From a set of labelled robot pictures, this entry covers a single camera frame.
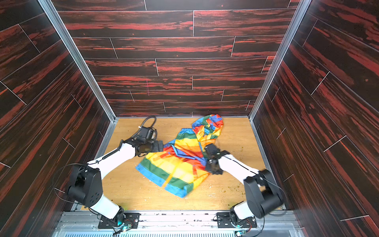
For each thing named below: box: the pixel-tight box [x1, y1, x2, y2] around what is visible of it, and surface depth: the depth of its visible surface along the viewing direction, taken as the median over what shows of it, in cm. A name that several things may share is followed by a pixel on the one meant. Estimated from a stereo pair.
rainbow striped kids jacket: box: [135, 114, 224, 198], surface depth 95 cm
